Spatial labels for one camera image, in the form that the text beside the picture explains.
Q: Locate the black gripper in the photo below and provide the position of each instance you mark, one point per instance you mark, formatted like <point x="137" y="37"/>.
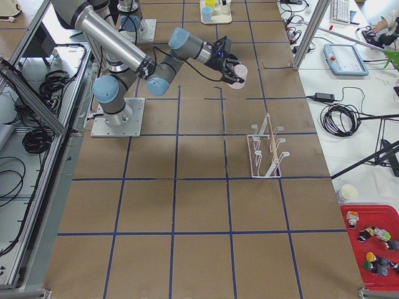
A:
<point x="216" y="61"/>

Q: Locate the black power adapter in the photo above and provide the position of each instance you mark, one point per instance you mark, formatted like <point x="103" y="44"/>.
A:
<point x="324" y="97"/>

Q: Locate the white paper cup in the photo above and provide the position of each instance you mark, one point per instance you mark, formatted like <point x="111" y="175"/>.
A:
<point x="347" y="192"/>

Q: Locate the yellow plastic cup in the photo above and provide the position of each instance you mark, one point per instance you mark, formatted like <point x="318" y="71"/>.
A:
<point x="210" y="3"/>

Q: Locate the light blue plastic cup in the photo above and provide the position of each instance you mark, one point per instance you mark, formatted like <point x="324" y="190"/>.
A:
<point x="206" y="14"/>

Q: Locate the black camera tripod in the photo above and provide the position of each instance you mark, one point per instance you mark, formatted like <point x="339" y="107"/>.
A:
<point x="386" y="156"/>

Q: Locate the cream plastic cup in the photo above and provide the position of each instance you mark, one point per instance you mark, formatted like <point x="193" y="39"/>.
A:
<point x="217" y="10"/>

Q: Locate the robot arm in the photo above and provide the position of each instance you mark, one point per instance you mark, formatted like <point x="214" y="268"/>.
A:
<point x="129" y="8"/>
<point x="126" y="61"/>

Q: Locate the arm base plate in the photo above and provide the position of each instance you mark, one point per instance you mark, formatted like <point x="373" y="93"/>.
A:
<point x="149" y="28"/>
<point x="127" y="123"/>

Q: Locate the pink plastic cup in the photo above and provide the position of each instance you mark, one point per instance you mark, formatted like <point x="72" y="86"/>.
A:
<point x="241" y="73"/>

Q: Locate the aluminium frame post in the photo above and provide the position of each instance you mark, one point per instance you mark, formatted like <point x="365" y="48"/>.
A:
<point x="312" y="27"/>

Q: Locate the seated person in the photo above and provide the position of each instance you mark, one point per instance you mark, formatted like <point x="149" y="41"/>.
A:
<point x="387" y="22"/>

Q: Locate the cream plastic tray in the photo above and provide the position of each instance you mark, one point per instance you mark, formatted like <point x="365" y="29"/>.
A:
<point x="225" y="16"/>

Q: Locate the teach pendant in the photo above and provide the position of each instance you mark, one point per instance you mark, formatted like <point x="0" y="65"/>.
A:
<point x="344" y="60"/>

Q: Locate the red plastic tray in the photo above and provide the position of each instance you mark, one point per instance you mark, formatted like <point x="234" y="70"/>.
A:
<point x="373" y="233"/>

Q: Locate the white wire cup rack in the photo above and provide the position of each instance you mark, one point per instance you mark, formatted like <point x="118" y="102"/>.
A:
<point x="265" y="158"/>

